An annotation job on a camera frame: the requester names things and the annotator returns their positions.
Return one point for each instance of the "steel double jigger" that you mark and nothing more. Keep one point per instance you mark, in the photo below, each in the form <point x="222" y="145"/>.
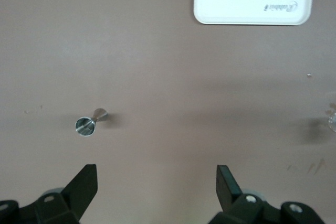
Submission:
<point x="84" y="126"/>

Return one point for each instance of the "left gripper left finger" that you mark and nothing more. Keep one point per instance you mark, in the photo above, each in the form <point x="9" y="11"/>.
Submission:
<point x="81" y="190"/>

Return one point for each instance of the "clear stemmed wine glass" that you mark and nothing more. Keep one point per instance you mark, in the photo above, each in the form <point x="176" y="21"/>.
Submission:
<point x="333" y="122"/>

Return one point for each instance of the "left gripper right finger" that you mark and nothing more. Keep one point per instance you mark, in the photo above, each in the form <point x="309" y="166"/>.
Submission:
<point x="228" y="190"/>

